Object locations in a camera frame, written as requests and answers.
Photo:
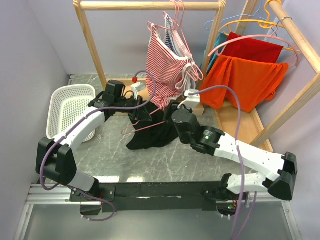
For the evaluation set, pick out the black tank top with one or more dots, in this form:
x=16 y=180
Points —
x=152 y=134

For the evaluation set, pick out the large pink plastic hanger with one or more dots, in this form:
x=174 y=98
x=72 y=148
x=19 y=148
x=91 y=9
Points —
x=218 y=49

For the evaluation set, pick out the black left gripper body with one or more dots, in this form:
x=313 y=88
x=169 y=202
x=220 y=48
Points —
x=131 y=103

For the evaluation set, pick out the orange plastic hanger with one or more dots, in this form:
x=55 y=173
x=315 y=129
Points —
x=263 y=23

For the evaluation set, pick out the blue wire hanger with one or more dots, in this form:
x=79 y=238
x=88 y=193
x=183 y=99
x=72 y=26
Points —
x=255 y=14

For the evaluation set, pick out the small wooden clothes rack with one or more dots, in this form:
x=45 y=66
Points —
x=81 y=7

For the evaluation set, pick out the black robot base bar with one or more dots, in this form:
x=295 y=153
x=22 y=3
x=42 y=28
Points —
x=139 y=196

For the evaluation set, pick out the pink wire hanger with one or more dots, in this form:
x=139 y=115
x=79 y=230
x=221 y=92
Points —
x=158 y=123

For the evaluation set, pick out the pink hanger of striped top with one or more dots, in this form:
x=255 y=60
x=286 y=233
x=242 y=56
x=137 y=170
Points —
x=185 y=42

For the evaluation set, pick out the blue white striped tank top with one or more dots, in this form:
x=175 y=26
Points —
x=168 y=34

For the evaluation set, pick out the pink hanger of white top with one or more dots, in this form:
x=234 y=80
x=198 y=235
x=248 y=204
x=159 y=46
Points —
x=178 y=30

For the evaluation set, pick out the orange shirt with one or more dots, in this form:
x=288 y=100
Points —
x=253 y=83

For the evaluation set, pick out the pink hanger of blue top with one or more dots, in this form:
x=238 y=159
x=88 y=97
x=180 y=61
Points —
x=181 y=45

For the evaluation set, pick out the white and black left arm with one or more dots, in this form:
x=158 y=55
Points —
x=55 y=157

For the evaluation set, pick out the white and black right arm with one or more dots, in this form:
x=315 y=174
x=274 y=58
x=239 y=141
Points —
x=274 y=173

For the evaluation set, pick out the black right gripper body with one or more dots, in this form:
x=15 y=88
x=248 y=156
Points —
x=184 y=139

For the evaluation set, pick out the red shirt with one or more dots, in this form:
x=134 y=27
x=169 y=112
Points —
x=253 y=50

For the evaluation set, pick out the red white striped tank top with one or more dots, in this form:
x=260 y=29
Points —
x=164 y=70

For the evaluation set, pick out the white perforated laundry basket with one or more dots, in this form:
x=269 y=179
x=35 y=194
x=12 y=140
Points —
x=67 y=104

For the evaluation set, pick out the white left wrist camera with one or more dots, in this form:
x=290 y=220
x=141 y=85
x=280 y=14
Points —
x=137 y=87

